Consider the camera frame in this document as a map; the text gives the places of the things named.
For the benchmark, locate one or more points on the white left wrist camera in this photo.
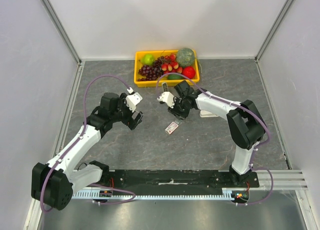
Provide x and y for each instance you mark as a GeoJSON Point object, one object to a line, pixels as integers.
{"type": "Point", "coordinates": [133, 99]}

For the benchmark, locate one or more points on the green netted melon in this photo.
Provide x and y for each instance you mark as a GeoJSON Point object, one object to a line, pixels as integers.
{"type": "Point", "coordinates": [185, 57]}

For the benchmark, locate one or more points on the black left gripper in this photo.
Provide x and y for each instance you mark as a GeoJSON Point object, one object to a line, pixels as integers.
{"type": "Point", "coordinates": [129, 121]}

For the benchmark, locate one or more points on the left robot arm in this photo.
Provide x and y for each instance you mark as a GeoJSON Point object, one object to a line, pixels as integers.
{"type": "Point", "coordinates": [96, 125]}

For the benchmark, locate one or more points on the dark purple grape bunch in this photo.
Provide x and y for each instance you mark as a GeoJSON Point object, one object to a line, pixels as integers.
{"type": "Point", "coordinates": [150, 73]}

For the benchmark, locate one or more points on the green pear fruit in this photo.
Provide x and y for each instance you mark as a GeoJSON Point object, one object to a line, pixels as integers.
{"type": "Point", "coordinates": [147, 59]}

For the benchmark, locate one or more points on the grey slotted cable duct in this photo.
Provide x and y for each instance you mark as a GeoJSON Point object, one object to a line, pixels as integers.
{"type": "Point", "coordinates": [99, 195]}

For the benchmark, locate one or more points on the red strawberry cluster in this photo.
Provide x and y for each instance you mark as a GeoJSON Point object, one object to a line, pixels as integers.
{"type": "Point", "coordinates": [169, 64]}

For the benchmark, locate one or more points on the green lime fruit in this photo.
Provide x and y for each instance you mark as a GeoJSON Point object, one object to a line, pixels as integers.
{"type": "Point", "coordinates": [174, 77]}

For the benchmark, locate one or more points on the yellow plastic tray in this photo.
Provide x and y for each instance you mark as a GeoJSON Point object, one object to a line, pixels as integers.
{"type": "Point", "coordinates": [163, 78]}

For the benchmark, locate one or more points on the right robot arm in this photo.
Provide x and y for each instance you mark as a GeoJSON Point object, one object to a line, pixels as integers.
{"type": "Point", "coordinates": [246, 125]}

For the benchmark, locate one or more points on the white rectangular case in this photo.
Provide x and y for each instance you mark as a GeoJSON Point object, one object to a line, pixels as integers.
{"type": "Point", "coordinates": [206, 114]}

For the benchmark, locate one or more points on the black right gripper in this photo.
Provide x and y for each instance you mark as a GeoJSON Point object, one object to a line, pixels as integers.
{"type": "Point", "coordinates": [179, 111]}

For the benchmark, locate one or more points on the green white stapler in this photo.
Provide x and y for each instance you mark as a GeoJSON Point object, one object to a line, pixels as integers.
{"type": "Point", "coordinates": [165, 87]}

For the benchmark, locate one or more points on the aluminium frame rail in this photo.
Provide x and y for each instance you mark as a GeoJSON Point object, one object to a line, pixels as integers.
{"type": "Point", "coordinates": [93, 174]}

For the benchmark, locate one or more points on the red white staple box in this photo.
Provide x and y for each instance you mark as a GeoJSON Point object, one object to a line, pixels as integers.
{"type": "Point", "coordinates": [172, 127]}

